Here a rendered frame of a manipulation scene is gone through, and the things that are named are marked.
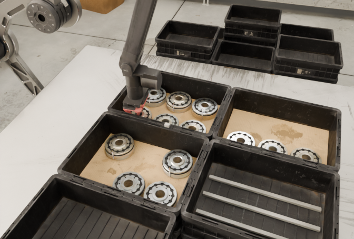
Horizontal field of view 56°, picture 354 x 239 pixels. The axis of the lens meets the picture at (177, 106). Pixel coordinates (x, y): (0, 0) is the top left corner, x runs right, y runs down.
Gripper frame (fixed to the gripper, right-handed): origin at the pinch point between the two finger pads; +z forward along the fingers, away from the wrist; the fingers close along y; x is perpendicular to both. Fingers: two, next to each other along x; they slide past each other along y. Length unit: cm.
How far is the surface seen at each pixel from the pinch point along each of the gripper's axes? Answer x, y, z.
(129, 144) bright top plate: -2.1, -14.7, 1.3
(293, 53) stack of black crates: -67, 123, 37
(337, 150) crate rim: -71, -6, -4
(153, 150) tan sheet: -10.1, -13.0, 4.2
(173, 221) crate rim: -26, -44, -6
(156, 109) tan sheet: -4.7, 8.2, 4.0
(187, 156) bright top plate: -23.0, -15.5, 1.2
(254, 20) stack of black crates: -38, 167, 37
